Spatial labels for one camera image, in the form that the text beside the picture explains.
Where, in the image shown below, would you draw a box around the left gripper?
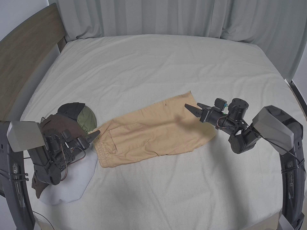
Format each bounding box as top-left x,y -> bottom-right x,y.
71,135 -> 91,152

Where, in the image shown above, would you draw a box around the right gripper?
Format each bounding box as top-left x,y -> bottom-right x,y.
184,102 -> 225,124

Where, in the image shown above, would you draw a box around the tan shorts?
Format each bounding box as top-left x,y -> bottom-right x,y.
92,90 -> 216,169

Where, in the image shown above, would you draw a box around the bed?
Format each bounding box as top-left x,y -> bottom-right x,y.
0,3 -> 307,230

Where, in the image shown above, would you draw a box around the green garment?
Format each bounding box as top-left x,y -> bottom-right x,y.
77,106 -> 98,132

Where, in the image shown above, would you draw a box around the brown garment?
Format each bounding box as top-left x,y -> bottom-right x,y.
31,114 -> 84,199

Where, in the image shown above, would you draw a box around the black garment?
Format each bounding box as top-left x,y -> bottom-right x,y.
58,102 -> 86,122

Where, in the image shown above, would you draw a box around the white garment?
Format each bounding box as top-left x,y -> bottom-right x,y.
39,149 -> 98,205

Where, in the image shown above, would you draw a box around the pale green curtain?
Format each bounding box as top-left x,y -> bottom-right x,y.
211,0 -> 307,81
46,0 -> 224,41

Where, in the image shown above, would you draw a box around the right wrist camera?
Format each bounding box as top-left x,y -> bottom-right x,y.
214,98 -> 228,111

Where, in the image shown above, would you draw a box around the black cable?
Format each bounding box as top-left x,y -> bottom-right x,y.
32,211 -> 55,230

